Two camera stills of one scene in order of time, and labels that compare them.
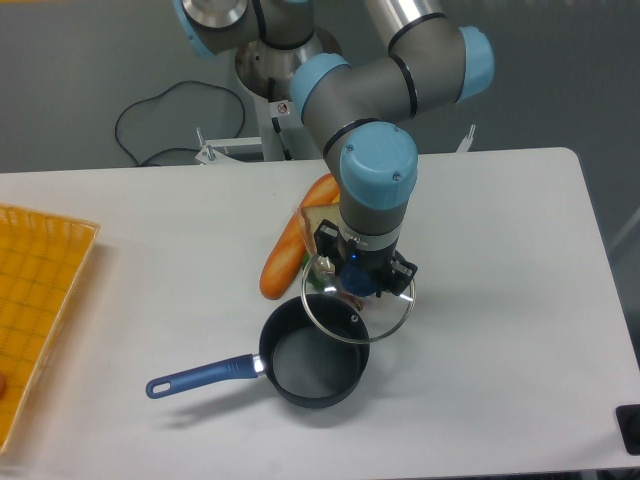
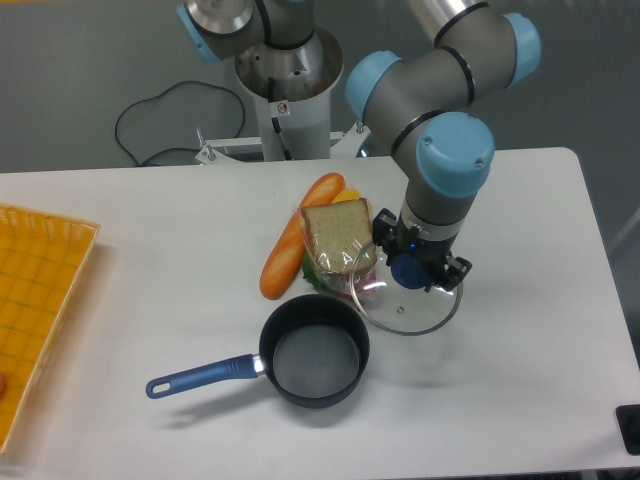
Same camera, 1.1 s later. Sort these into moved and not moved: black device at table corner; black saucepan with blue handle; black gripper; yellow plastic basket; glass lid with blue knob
Moved: black gripper; glass lid with blue knob
Not moved: yellow plastic basket; black saucepan with blue handle; black device at table corner
